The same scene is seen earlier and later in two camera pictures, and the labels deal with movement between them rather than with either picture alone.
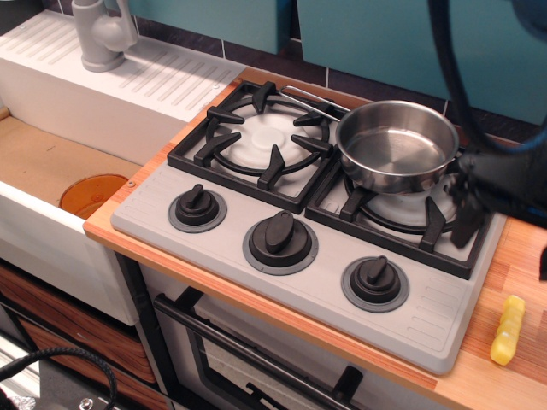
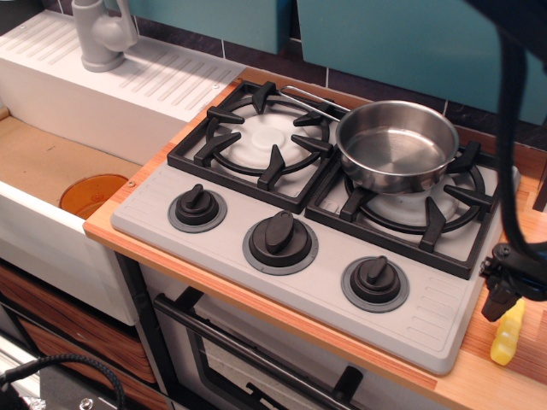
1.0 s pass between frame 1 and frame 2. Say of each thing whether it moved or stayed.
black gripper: moved
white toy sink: stayed
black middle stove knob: stayed
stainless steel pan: stayed
